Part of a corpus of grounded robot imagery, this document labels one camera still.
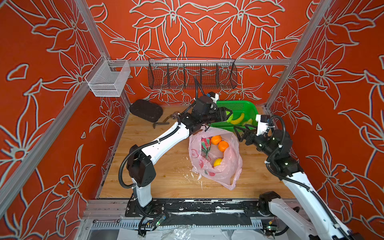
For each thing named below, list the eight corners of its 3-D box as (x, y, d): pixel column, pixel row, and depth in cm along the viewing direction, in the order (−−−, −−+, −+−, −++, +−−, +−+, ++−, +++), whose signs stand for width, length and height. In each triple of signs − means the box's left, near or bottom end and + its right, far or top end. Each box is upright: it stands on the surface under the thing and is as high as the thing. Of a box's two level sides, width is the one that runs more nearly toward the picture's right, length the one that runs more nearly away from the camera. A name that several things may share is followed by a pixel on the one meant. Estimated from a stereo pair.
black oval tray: (129, 112, 116) (127, 107, 112) (140, 102, 124) (138, 97, 120) (155, 124, 109) (153, 119, 104) (165, 112, 116) (164, 107, 112)
